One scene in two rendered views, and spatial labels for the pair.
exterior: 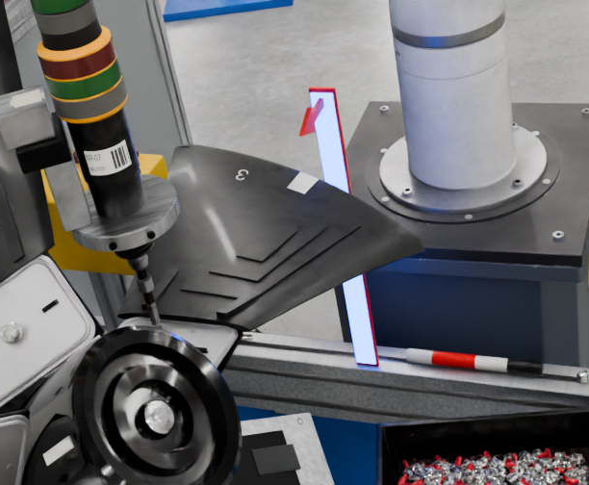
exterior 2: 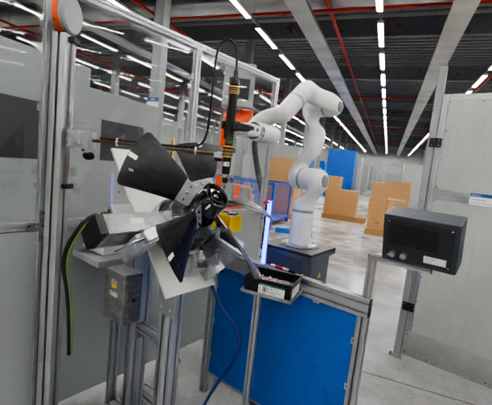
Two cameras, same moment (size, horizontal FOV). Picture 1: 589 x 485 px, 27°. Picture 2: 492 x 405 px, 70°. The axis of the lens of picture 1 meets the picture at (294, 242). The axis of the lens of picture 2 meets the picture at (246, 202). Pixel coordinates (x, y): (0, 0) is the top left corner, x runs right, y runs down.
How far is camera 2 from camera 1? 0.90 m
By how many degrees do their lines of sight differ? 31
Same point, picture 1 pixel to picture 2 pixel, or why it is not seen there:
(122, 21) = (252, 228)
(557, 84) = not seen: hidden behind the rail
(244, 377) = (239, 263)
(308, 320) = not seen: hidden behind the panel
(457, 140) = (297, 233)
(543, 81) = not seen: hidden behind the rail
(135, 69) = (251, 239)
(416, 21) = (295, 206)
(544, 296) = (303, 266)
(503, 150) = (306, 239)
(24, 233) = (211, 173)
